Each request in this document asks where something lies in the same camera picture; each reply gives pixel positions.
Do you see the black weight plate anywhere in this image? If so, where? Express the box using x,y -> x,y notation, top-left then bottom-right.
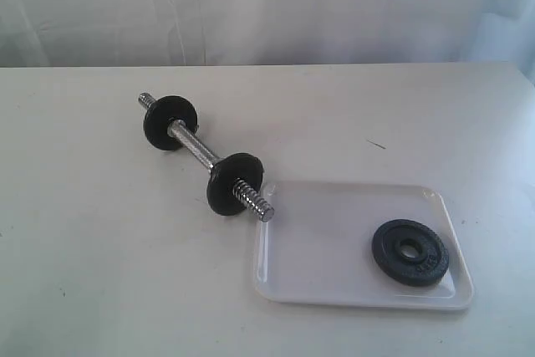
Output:
371,219 -> 450,287
206,153 -> 264,217

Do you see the chrome threaded dumbbell bar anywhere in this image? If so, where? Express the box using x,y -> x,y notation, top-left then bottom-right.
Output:
137,92 -> 277,223

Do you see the black weight plate end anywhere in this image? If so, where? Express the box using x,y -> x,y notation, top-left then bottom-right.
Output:
138,93 -> 198,151

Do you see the white plastic tray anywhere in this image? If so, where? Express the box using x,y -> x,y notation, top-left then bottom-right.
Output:
252,181 -> 474,310

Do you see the white backdrop curtain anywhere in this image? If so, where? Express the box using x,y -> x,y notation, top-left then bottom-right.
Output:
1,0 -> 534,70

